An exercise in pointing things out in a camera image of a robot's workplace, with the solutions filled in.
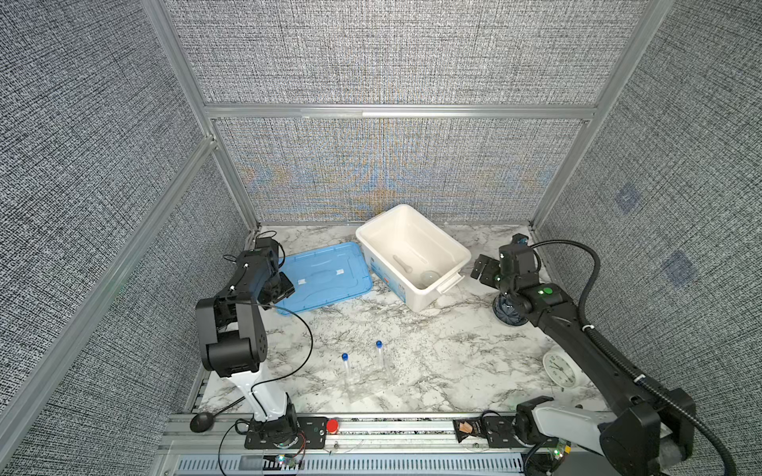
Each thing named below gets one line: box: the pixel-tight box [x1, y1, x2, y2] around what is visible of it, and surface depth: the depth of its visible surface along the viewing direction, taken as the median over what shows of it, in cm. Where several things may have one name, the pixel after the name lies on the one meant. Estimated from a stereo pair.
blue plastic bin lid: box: [274, 241, 374, 316], surface depth 106 cm
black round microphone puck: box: [189, 412, 215, 434], surface depth 76 cm
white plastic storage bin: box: [355, 204, 473, 314], surface depth 103 cm
